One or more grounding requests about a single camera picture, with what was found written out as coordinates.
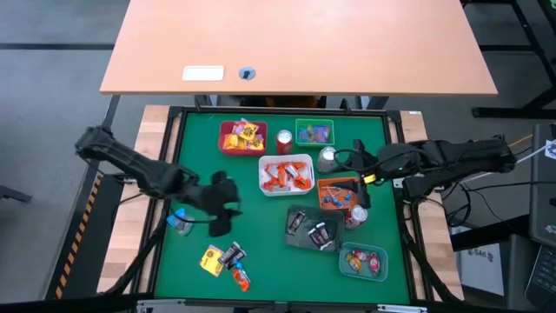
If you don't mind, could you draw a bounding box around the black computer case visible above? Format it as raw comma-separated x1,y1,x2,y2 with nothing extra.
528,123,556,250

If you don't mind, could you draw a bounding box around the light wooden desk top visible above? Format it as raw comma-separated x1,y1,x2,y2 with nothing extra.
99,0,499,97

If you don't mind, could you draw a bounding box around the black furniture foot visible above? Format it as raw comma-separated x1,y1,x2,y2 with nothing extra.
0,184,34,203

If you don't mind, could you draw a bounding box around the black table frame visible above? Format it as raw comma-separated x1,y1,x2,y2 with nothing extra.
132,104,438,308

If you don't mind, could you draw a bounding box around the yellow black hazard strip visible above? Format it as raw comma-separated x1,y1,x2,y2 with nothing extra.
55,173,103,301

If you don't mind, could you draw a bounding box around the light blue candy pack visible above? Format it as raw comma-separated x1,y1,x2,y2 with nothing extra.
166,208,195,237

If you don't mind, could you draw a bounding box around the silver metal bracket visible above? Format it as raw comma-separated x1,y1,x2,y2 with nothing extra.
376,303,429,313
136,298,175,313

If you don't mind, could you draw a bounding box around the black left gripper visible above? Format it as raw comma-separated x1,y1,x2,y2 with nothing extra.
186,171,243,238

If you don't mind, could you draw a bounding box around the red Coca-Cola can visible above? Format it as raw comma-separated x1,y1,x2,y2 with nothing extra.
275,129,295,156
344,203,370,230

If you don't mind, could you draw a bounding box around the black keyboard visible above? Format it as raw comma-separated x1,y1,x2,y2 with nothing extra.
524,244,556,310

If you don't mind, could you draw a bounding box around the orange plastic basket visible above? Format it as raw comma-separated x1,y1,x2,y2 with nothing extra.
316,176,366,212

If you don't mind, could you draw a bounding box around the wooden table side board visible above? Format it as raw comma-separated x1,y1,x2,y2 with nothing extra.
96,104,183,295
388,110,465,302

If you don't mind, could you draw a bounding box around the white cable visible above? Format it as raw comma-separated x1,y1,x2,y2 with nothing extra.
514,143,555,165

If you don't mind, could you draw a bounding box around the teal plastic bin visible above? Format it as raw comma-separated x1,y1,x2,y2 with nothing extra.
338,241,389,283

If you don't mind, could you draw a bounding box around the yellow truffle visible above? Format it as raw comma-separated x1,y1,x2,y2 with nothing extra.
345,253,364,273

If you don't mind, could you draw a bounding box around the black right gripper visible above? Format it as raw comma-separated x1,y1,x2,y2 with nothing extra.
332,139,394,210

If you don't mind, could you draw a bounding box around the black desk leg frame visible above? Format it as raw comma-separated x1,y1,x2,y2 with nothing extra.
471,0,556,119

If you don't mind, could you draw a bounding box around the red plastic bin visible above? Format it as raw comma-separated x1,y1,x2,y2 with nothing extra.
217,120,268,157

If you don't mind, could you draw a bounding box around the green plastic basket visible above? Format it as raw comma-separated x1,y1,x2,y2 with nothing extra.
295,117,336,148

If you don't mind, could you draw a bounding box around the yellow cable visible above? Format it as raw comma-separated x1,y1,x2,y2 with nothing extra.
503,134,533,151

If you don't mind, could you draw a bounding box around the white rectangular desk plate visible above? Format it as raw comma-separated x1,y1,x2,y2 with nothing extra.
182,64,226,83

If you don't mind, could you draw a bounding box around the white plastic bin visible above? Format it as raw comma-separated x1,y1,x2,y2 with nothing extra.
258,153,316,197

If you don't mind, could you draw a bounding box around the grey translucent plastic bin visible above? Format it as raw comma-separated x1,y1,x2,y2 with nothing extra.
284,204,346,254

